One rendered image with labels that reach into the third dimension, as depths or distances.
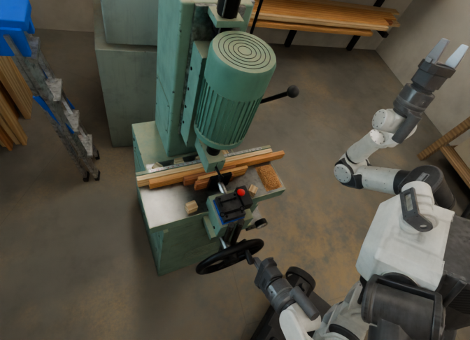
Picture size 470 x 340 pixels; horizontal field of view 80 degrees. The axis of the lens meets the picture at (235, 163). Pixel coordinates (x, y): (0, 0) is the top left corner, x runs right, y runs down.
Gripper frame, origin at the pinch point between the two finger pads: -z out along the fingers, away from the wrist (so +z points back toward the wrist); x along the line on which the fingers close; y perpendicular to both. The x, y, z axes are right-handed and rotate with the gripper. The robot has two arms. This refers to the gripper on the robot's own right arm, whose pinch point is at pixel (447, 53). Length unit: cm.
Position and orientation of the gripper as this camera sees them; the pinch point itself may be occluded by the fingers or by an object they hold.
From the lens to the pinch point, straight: 100.9
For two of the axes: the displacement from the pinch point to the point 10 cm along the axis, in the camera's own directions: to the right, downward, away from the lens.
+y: -3.9, -6.6, 6.4
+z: -2.9, 7.5, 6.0
